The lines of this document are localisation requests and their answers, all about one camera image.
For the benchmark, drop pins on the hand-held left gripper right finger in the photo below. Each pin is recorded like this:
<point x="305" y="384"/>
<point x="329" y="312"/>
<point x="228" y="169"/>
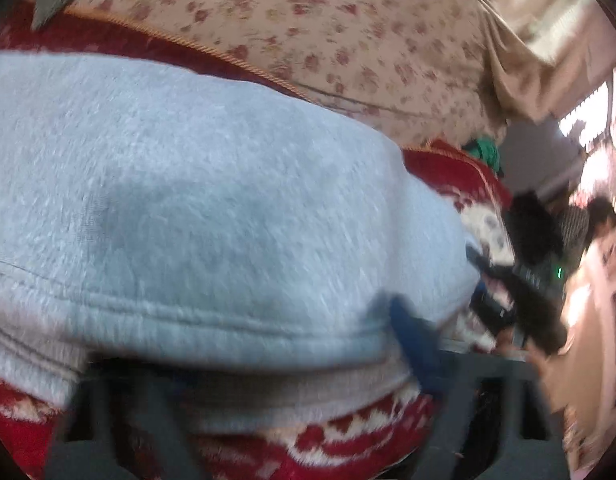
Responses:
<point x="413" y="335"/>

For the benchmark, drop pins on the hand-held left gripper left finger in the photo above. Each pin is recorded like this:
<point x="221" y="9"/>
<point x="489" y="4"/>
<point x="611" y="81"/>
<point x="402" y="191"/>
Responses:
<point x="152" y="410"/>

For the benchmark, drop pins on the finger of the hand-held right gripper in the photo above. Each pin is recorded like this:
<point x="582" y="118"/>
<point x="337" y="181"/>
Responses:
<point x="493" y="312"/>
<point x="490" y="265"/>

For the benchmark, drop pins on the grey fleece pants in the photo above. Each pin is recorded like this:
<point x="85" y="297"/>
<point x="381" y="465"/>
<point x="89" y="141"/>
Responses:
<point x="187" y="185"/>

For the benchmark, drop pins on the person's right forearm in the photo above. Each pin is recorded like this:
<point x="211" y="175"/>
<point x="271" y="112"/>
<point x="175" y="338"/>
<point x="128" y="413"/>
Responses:
<point x="585" y="355"/>

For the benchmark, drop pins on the black cloth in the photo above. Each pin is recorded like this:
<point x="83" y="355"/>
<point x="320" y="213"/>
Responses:
<point x="530" y="222"/>

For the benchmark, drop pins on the green cloth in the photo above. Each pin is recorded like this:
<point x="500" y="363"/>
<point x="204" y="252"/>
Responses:
<point x="485" y="152"/>

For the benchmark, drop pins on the grey cabinet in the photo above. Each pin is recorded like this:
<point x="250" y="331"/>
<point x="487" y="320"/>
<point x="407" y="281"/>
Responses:
<point x="533" y="155"/>

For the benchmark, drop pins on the red floral blanket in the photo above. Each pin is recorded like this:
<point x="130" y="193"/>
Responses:
<point x="338" y="442"/>

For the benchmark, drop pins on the window with lattice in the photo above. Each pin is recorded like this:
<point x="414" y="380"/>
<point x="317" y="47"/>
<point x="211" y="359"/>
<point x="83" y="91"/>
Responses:
<point x="585" y="110"/>

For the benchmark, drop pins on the beige curtain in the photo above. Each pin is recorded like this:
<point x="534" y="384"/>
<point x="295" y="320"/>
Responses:
<point x="538" y="75"/>

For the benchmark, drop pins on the pink floral quilt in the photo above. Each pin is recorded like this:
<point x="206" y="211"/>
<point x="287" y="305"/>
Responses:
<point x="313" y="35"/>

